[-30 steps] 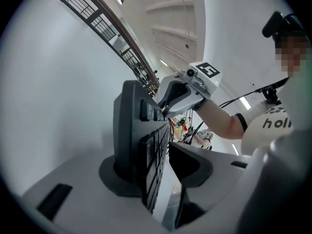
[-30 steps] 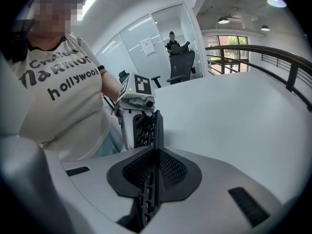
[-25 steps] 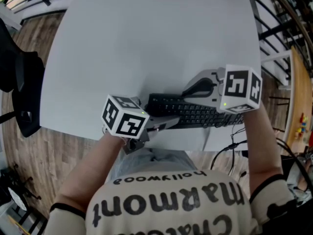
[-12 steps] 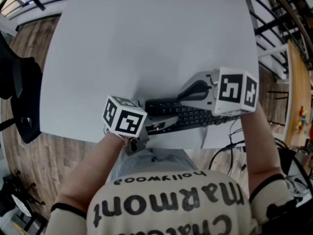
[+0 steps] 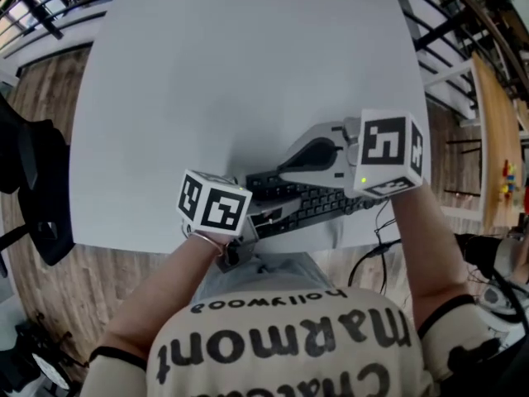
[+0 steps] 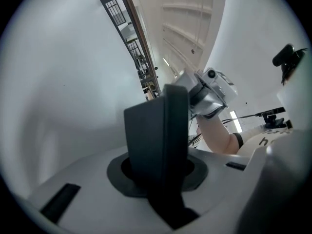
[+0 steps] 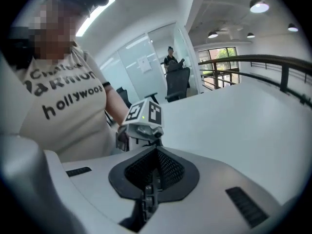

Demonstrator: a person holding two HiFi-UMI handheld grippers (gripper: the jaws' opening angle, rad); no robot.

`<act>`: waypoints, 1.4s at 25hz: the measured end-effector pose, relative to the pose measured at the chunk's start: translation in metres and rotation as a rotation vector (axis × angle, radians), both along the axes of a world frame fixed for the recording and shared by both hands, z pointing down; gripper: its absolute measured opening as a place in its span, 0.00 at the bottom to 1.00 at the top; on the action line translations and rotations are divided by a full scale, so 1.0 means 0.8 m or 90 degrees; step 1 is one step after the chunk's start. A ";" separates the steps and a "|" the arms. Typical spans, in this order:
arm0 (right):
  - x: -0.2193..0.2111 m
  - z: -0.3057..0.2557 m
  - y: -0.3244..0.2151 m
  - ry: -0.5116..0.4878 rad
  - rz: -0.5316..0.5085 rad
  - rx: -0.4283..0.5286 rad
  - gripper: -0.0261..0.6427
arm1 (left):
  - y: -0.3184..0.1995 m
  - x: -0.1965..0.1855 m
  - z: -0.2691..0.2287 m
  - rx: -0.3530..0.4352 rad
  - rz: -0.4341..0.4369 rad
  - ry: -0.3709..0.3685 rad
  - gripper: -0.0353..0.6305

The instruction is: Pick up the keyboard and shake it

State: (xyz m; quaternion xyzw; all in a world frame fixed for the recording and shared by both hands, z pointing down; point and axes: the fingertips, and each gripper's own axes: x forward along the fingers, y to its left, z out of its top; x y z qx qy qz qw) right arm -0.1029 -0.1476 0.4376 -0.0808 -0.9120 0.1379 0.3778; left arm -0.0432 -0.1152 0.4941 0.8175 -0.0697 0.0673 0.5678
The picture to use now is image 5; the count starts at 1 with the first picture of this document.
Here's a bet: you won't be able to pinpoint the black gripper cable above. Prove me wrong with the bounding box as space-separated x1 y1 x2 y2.
348 198 403 298

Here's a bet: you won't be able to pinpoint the wooden table with white frame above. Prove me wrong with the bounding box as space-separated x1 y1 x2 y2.
425 51 524 233

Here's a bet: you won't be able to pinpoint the colourful toy blocks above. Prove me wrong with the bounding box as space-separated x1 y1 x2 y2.
500 159 518 196

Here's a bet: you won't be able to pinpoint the black bag with cables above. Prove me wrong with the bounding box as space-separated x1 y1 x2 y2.
454 232 529 330

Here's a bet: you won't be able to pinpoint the person's cream printed shirt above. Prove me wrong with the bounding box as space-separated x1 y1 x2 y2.
82 285 513 397

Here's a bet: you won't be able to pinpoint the black wheeled stand base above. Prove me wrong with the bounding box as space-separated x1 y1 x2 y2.
0 310 83 397

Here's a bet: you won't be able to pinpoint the black office chair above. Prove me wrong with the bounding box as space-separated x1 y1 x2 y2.
0 93 78 268

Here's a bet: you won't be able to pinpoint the thin pink bangle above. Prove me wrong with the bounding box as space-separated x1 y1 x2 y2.
188 229 228 258

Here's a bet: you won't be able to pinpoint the person's light blue jeans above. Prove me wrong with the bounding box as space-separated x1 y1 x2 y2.
192 251 334 305

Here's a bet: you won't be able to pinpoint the person's left forearm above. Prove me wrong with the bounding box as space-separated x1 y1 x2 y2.
93 232 232 366

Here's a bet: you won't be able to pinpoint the person's right forearm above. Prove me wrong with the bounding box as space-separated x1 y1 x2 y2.
388 179 476 332

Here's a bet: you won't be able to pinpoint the black keyboard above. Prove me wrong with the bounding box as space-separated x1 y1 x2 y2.
245 170 384 242

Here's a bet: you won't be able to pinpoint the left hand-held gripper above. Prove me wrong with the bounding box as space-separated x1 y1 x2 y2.
177 169 299 274

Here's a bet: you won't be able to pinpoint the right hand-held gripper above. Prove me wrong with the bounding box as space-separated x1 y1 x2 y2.
276 108 425 200

